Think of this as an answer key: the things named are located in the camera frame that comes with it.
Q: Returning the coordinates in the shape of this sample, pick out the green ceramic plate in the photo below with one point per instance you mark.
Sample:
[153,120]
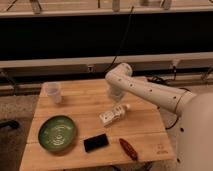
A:
[57,133]

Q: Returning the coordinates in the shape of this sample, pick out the black rectangular sponge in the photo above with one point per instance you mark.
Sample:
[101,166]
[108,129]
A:
[95,142]

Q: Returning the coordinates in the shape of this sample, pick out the dark red oblong object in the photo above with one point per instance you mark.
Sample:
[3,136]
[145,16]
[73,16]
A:
[129,150]

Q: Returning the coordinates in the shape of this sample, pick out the clear plastic cup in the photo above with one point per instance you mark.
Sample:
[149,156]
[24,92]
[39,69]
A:
[53,91]

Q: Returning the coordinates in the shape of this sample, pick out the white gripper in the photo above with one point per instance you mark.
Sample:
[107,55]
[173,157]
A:
[115,93]

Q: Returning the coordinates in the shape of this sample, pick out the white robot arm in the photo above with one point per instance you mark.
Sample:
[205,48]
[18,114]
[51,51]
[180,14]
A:
[195,143]

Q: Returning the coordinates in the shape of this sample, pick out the white plastic bottle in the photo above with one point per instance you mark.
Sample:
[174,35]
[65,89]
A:
[114,114]

